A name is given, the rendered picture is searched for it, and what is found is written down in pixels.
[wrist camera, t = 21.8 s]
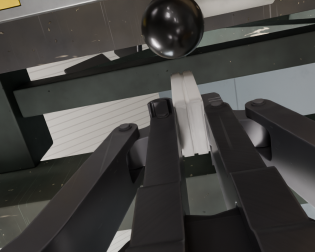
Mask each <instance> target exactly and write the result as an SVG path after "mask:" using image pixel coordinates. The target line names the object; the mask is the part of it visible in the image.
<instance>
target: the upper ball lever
mask: <svg viewBox="0 0 315 252"><path fill-rule="evenodd" d="M204 30H205V21H204V15H203V13H202V10H201V8H200V7H199V5H198V4H197V3H196V2H195V1H194V0H152V1H151V2H150V3H149V4H148V6H147V7H146V9H145V11H144V13H143V16H142V19H141V33H142V37H143V39H144V41H145V43H146V44H147V46H148V47H149V49H150V50H151V51H152V52H154V53H155V54H157V55H158V56H160V57H163V58H167V59H178V58H182V57H184V56H186V55H188V54H190V53H191V52H192V51H194V50H195V49H196V47H197V46H198V45H199V43H200V42H201V40H202V38H203V34H204Z"/></svg>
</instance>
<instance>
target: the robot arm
mask: <svg viewBox="0 0 315 252"><path fill-rule="evenodd" d="M170 79H171V92H172V99H171V98H169V97H163V98H157V99H154V100H151V101H150V102H148V104H147V106H148V111H149V115H150V125H149V126H147V127H144V128H141V129H139V128H138V125H137V124H135V123H123V124H121V125H119V126H118V127H116V128H115V129H113V131H112V132H111V133H110V134H109V135H108V136H107V137H106V138H105V140H104V141H103V142H102V143H101V144H100V145H99V146H98V147H97V149H96V150H95V151H94V152H93V153H92V154H91V155H90V156H89V158H88V159H87V160H86V161H85V162H84V163H83V164H82V165H81V167H80V168H79V169H78V170H77V171H76V172H75V173H74V174H73V176H72V177H71V178H70V179H69V180H68V181H67V182H66V183H65V185H64V186H63V187H62V188H61V189H60V190H59V191H58V192H57V194H56V195H55V196H54V197H53V198H52V199H51V200H50V201H49V203H48V204H47V205H46V206H45V207H44V208H43V209H42V210H41V212H40V213H39V214H38V215H37V216H36V217H35V218H34V219H33V221H32V222H31V223H30V224H29V225H28V226H27V227H26V228H25V230H24V231H23V232H22V233H21V234H20V235H18V236H17V237H16V238H15V239H13V240H12V241H11V242H9V243H8V244H7V245H5V246H4V247H3V248H1V249H0V252H107V251H108V249H109V247H110V245H111V243H112V241H113V239H114V237H115V235H116V233H117V231H118V229H119V227H120V225H121V223H122V221H123V219H124V217H125V215H126V213H127V211H128V209H129V208H130V206H131V204H132V202H133V200H134V198H135V196H136V200H135V207H134V214H133V221H132V228H131V235H130V240H129V241H128V242H127V243H126V244H125V245H124V246H123V247H122V248H121V249H120V250H119V251H118V252H315V219H312V218H310V217H308V215H307V214H306V212H305V211H304V209H303V208H302V206H301V205H300V203H299V202H298V200H297V199H296V197H295V195H294V194H293V192H292V191H291V189H292V190H294V191H295V192H296V193H297V194H298V195H300V196H301V197H302V198H303V199H304V200H305V201H307V202H308V203H309V204H310V205H311V206H312V207H314V208H315V121H314V120H312V119H310V118H308V117H306V116H304V115H301V114H299V113H297V112H295V111H293V110H291V109H288V108H286V107H284V106H282V105H280V104H278V103H276V102H273V101H271V100H268V99H263V98H257V99H254V100H251V101H248V102H247V103H245V105H244V106H245V110H232V108H231V106H230V105H229V104H228V103H227V102H223V100H222V98H221V97H220V95H219V94H218V93H216V92H211V93H205V94H200V92H199V89H198V87H197V84H196V81H195V79H194V76H193V73H192V71H190V70H187V71H183V72H182V73H179V72H177V73H172V75H171V76H170ZM209 151H210V154H211V160H212V165H214V167H215V170H216V174H217V177H218V180H219V184H220V187H221V191H222V194H223V198H224V201H225V204H226V208H227V211H224V212H221V213H218V214H215V215H190V207H189V199H188V191H187V183H186V175H185V167H184V159H183V156H184V157H190V156H194V155H195V154H197V153H198V155H202V154H208V153H209ZM142 182H143V187H140V186H141V184H142ZM289 187H290V188H291V189H290V188H289Z"/></svg>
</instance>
